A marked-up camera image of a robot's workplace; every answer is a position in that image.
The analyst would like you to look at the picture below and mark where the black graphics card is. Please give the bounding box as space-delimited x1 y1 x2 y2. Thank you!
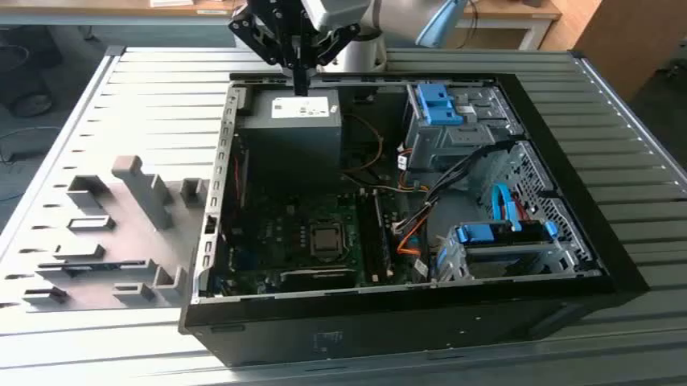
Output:
278 268 359 292

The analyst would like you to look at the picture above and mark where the black wheeled bin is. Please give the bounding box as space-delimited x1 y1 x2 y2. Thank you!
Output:
0 26 64 118

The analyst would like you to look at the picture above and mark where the grey power supply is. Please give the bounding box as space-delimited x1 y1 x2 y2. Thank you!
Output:
236 88 344 182

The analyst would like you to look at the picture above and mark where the black wire bundle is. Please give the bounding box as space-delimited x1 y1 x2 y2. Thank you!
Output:
395 140 514 235

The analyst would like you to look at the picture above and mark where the grey metal drive cage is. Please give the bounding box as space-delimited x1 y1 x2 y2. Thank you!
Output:
404 82 526 170

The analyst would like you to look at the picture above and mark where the CPU socket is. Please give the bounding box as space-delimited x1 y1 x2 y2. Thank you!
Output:
306 218 348 265

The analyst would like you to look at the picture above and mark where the blue drive latch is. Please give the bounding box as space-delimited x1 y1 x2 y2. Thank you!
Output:
415 83 464 127

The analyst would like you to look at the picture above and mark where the orange flat wire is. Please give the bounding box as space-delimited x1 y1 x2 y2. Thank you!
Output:
396 224 426 255

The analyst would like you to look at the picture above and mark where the blue flat wire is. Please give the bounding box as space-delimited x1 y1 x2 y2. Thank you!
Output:
490 183 526 233

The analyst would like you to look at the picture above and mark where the silver camera on black bracket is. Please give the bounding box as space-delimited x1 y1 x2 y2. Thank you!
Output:
300 0 378 32

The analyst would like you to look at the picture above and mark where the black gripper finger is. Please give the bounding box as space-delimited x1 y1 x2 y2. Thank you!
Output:
227 14 304 97
302 23 363 97

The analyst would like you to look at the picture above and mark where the wooden desk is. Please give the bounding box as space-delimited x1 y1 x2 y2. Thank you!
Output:
0 0 563 51

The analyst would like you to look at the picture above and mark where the RAM stick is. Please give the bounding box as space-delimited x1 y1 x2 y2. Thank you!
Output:
40 261 150 272

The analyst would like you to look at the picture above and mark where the wooden cabinet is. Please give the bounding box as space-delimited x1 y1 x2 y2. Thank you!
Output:
539 0 687 104

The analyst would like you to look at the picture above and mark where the silver CPU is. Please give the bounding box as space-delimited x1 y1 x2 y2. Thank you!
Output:
314 228 343 251

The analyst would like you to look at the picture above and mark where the grey parts rack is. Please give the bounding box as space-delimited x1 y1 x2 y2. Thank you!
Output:
20 154 214 313

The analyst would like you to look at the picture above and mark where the thin orange wire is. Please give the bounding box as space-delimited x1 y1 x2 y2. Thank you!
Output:
343 114 386 175

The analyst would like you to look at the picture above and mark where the perforated metal disk bay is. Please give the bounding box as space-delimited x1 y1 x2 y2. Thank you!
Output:
435 140 603 282

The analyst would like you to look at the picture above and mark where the green motherboard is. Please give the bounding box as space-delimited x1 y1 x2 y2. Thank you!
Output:
214 188 431 297

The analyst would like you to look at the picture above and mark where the hard disk in blue carrier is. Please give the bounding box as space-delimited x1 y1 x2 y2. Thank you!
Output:
454 221 559 247

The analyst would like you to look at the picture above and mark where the black PC case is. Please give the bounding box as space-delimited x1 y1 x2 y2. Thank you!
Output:
178 72 651 368

